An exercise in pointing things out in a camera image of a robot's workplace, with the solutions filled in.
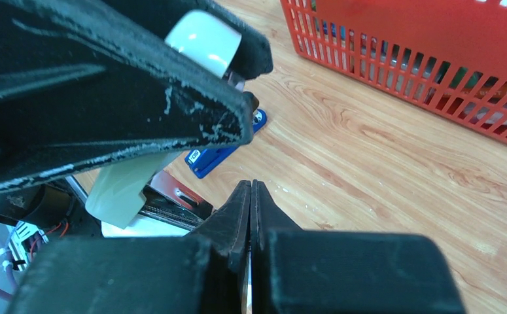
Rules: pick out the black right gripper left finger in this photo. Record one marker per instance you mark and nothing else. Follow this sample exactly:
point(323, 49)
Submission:
point(204, 271)

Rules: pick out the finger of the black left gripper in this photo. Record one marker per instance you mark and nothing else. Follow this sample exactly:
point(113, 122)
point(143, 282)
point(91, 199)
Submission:
point(81, 85)
point(253, 57)

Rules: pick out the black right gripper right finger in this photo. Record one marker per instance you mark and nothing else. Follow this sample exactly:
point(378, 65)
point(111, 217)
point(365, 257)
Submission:
point(316, 271)

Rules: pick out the grey and white stapler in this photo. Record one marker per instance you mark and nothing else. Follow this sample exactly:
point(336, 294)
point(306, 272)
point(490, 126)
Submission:
point(117, 195)

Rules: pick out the blue and black stapler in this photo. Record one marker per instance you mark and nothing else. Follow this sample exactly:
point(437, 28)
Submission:
point(202, 162)

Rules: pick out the red plastic shopping basket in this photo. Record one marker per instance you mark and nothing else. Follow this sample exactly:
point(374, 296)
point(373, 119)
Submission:
point(447, 57)

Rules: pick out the white slotted cable duct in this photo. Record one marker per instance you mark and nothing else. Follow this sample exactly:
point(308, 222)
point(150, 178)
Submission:
point(19, 242)

